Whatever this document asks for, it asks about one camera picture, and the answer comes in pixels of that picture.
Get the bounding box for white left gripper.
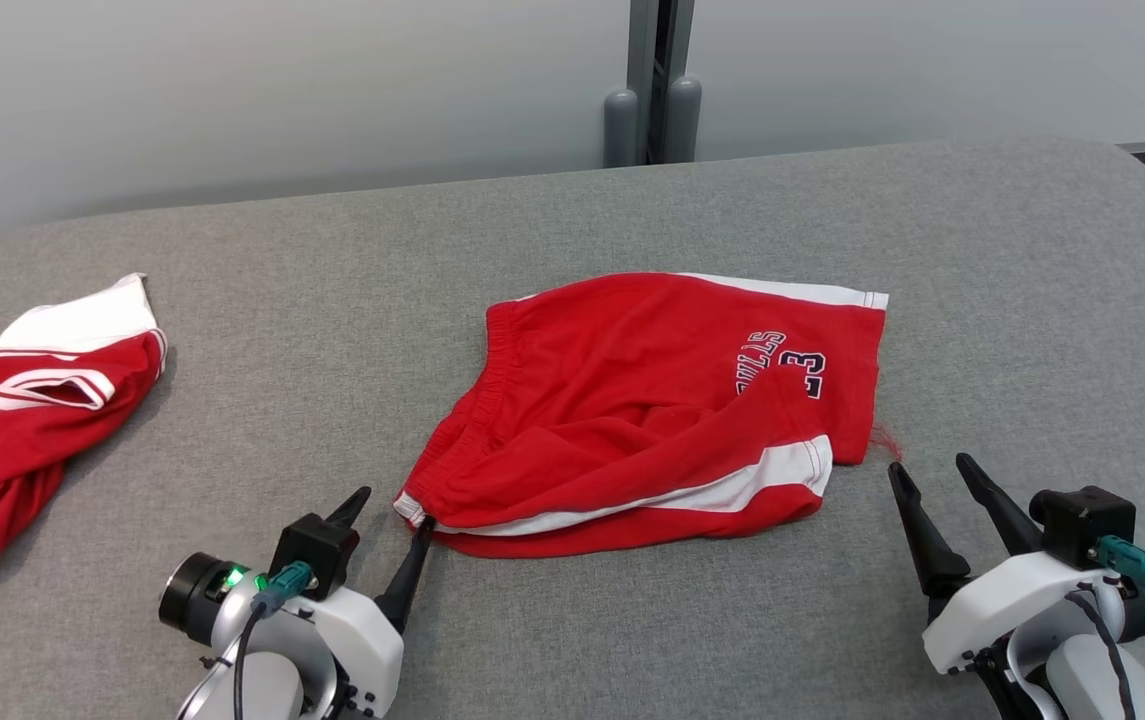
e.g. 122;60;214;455
158;486;436;720

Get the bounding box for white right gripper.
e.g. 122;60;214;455
887;453;1145;681

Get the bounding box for red shorts with number print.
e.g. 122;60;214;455
394;271;903;559

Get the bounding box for grey partition post with feet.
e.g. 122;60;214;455
602;0;705;168

